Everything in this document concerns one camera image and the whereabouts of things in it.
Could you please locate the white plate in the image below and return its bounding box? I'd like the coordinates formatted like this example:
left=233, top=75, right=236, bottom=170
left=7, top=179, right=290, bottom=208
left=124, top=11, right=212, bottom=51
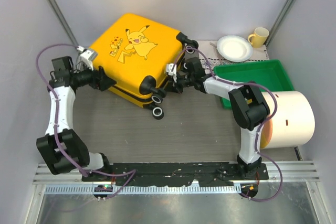
left=216, top=35, right=253, bottom=62

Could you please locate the right aluminium corner post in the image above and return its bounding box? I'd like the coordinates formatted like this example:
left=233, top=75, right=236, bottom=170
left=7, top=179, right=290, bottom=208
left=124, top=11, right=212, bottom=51
left=265, top=0, right=296, bottom=47

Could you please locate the patterned white cloth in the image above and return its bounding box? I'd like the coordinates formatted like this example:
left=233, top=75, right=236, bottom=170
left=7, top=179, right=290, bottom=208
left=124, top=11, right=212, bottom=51
left=198, top=40, right=269, bottom=73

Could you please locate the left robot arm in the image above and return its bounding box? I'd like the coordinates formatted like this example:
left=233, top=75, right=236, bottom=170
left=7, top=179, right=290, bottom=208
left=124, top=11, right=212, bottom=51
left=36, top=56, right=116, bottom=182

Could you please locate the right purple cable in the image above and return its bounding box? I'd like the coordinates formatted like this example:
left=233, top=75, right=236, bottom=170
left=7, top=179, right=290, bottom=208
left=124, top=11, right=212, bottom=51
left=167, top=46, right=283, bottom=204

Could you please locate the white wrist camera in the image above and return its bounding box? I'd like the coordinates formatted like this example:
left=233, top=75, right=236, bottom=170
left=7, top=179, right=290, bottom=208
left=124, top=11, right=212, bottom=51
left=165, top=63, right=178, bottom=83
left=76, top=46, right=98, bottom=70

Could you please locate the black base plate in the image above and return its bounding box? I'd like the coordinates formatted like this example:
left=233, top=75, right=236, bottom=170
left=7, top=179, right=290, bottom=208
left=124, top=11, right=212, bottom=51
left=81, top=161, right=270, bottom=187

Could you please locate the yellow Pikachu suitcase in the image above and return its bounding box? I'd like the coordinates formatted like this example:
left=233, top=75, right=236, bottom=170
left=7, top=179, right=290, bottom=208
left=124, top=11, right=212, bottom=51
left=89, top=13, right=198, bottom=120

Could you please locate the white cylindrical bin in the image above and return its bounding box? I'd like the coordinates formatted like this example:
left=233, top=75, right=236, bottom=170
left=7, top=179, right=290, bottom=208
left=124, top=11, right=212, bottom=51
left=260, top=91, right=315, bottom=149

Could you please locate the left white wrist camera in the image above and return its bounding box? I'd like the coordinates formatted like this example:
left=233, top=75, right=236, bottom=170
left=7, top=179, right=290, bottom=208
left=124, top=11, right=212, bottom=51
left=76, top=46, right=98, bottom=70

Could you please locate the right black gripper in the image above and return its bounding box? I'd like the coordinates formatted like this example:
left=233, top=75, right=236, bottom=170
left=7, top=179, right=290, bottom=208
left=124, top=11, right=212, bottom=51
left=165, top=71, right=195, bottom=94

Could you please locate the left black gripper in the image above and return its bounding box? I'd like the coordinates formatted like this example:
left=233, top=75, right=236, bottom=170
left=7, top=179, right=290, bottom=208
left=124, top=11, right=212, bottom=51
left=71, top=60, right=117, bottom=92

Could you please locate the yellow mug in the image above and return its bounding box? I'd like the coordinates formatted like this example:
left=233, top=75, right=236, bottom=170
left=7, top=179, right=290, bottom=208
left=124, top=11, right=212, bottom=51
left=247, top=27, right=269, bottom=48

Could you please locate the silver fork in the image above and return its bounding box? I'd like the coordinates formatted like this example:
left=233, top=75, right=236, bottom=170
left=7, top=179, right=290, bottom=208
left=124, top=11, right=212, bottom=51
left=209, top=42, right=226, bottom=65

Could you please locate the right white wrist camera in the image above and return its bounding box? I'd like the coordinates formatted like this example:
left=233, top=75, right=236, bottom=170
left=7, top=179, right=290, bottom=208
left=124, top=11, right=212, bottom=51
left=165, top=63, right=178, bottom=83

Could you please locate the green plastic tray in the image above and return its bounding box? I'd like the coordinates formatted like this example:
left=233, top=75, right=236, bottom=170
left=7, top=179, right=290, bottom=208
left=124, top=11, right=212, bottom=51
left=214, top=59, right=295, bottom=110

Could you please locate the purple cable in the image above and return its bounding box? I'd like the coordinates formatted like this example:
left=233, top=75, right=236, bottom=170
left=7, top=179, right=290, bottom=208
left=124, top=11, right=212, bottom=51
left=35, top=44, right=137, bottom=199
left=167, top=46, right=283, bottom=204

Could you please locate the left aluminium corner post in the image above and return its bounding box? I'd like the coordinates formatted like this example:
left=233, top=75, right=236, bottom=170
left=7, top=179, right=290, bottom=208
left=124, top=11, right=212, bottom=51
left=47, top=0, right=79, bottom=46

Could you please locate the aluminium frame rail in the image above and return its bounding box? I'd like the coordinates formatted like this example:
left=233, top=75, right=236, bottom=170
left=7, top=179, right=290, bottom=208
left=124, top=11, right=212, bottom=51
left=33, top=162, right=320, bottom=198

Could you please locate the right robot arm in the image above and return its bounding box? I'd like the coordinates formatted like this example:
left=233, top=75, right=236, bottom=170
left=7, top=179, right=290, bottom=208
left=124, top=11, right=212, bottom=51
left=165, top=57, right=270, bottom=179

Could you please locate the aluminium corner post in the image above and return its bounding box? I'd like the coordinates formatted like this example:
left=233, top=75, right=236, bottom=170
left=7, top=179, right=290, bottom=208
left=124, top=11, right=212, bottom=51
left=265, top=0, right=296, bottom=47
left=47, top=0, right=79, bottom=46

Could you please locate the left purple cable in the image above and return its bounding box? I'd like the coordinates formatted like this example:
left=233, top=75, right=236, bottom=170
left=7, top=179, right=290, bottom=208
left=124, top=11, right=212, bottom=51
left=35, top=44, right=137, bottom=199

